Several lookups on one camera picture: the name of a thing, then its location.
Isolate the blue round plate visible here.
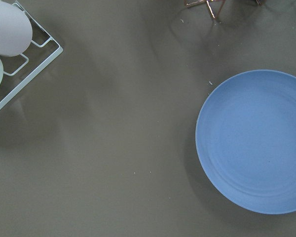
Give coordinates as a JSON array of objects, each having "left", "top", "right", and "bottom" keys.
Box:
[{"left": 195, "top": 70, "right": 296, "bottom": 214}]

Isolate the white cup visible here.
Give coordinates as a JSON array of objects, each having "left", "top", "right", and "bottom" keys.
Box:
[{"left": 0, "top": 1, "right": 33, "bottom": 57}]

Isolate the copper wire bottle basket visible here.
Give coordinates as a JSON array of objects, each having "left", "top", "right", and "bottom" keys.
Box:
[{"left": 183, "top": 0, "right": 226, "bottom": 19}]

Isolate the white wire rack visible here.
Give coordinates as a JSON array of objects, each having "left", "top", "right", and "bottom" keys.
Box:
[{"left": 0, "top": 0, "right": 63, "bottom": 110}]

